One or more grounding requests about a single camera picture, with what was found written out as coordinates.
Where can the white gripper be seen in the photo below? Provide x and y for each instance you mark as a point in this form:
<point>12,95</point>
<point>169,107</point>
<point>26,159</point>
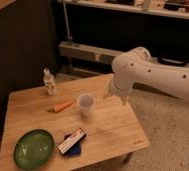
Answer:
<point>119,91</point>

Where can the blue cloth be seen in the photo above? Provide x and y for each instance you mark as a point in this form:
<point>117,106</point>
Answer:
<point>75,150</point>

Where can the orange carrot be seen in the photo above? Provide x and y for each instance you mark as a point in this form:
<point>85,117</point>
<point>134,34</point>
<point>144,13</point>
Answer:
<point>61,106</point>

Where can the small white bottle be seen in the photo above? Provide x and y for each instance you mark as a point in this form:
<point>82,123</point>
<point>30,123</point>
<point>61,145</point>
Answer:
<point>49,82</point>

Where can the clear plastic cup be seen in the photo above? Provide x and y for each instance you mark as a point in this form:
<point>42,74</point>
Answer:
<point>85,104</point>

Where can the wooden shelf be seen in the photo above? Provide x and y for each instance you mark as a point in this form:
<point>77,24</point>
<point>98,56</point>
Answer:
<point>128,8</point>

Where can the wooden table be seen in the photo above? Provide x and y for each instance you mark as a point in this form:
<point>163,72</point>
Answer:
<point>111,130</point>

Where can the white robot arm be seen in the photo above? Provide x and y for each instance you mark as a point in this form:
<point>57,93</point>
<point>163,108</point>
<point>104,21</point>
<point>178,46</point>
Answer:
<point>173,82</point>

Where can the white red box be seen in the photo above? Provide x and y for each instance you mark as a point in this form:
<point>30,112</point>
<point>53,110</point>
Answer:
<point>71,140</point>

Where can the green plate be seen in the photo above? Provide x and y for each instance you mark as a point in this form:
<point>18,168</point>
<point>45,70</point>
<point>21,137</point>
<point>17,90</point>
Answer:
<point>33,149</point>

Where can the metal pole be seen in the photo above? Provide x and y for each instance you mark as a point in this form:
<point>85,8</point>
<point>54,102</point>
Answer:
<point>69,37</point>

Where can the long grey case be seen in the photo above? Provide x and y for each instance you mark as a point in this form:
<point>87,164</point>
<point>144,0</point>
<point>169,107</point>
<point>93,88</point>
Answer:
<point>88,51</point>

